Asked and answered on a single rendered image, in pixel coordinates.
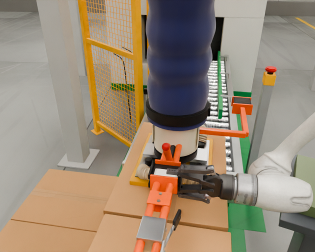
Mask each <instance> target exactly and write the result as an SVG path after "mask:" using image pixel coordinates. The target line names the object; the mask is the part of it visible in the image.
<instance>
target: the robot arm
mask: <svg viewBox="0 0 315 252"><path fill-rule="evenodd" d="M314 138H315V112H314V113H313V114H312V115H311V116H310V117H309V118H308V119H307V120H305V121H304V122H303V123H302V124H301V125H300V126H299V127H298V128H296V129H295V130H294V131H293V132H292V133H291V134H290V135H289V136H288V137H287V138H286V139H285V140H284V141H283V142H282V143H281V144H280V145H279V146H278V147H277V148H276V149H275V150H273V151H271V152H265V153H264V154H263V155H262V156H261V157H259V158H258V159H257V160H255V161H254V162H253V163H252V164H251V165H250V167H249V169H248V174H246V173H237V174H236V175H235V176H234V175H233V174H225V173H223V174H218V173H216V172H215V170H214V165H207V166H204V165H190V164H181V165H180V167H179V168H178V169H171V168H167V169H159V168H156V169H155V172H154V175H159V176H167V177H175V178H177V177H181V178H184V179H187V180H191V181H195V182H198V183H199V184H182V185H181V188H180V191H177V195H178V197H179V198H184V199H190V200H196V201H202V202H204V203H206V204H209V203H210V200H211V198H215V197H219V198H220V199H221V200H229V201H231V200H234V203H235V204H240V205H248V206H255V207H259V208H261V209H263V210H267V211H272V212H279V213H301V212H306V211H308V210H309V209H310V207H311V205H312V203H313V191H312V187H311V185H310V184H309V183H307V182H305V181H303V180H301V179H299V178H296V177H292V176H290V175H291V172H292V168H291V163H292V160H293V158H294V156H295V155H296V154H297V152H298V151H299V150H300V149H301V148H302V147H303V146H304V145H306V144H307V143H308V142H310V141H311V140H312V139H314ZM207 174H208V175H207Z"/></svg>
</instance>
